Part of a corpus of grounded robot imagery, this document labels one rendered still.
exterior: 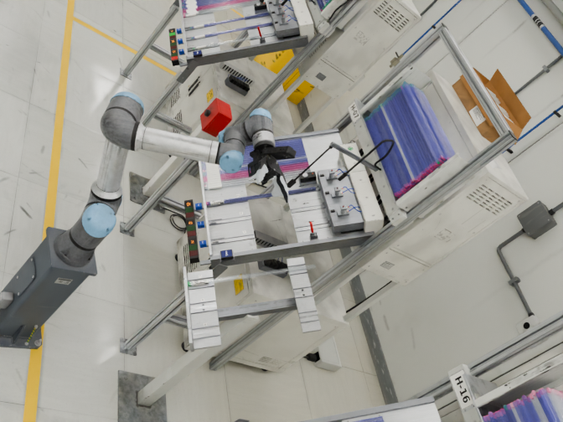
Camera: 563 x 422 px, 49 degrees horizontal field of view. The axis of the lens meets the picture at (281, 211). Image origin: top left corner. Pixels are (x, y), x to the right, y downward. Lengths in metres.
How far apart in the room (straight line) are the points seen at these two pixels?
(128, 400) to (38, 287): 0.74
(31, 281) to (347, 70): 2.28
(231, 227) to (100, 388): 0.92
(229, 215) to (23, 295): 0.91
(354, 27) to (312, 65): 0.34
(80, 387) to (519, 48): 3.53
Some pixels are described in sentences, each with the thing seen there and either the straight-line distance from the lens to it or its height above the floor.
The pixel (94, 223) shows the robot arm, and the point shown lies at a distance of 2.30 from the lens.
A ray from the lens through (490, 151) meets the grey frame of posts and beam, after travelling 2.47.
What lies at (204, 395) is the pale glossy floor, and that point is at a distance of 3.25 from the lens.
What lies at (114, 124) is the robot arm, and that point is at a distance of 2.08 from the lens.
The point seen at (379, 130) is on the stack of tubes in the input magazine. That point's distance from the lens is 2.82.
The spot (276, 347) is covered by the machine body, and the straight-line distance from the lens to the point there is 3.32.
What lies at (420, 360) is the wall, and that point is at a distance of 4.21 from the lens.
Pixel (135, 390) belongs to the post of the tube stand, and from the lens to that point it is 3.01.
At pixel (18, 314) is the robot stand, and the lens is 2.69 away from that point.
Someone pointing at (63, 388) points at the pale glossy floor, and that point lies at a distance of 2.86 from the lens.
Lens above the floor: 2.31
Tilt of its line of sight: 30 degrees down
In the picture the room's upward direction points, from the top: 48 degrees clockwise
